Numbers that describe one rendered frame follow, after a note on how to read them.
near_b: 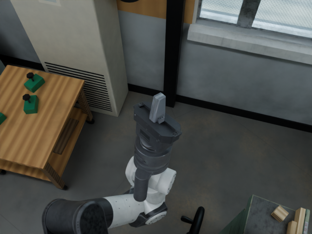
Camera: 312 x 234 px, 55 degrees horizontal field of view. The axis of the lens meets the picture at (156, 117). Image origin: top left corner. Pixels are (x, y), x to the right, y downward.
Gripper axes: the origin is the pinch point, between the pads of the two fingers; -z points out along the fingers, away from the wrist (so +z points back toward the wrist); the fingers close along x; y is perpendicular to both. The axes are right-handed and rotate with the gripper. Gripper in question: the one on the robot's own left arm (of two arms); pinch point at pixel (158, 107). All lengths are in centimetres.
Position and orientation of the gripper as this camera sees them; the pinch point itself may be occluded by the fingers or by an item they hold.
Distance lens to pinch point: 61.9
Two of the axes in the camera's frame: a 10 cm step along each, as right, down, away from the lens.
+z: -0.9, 7.3, 6.8
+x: 6.7, 5.5, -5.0
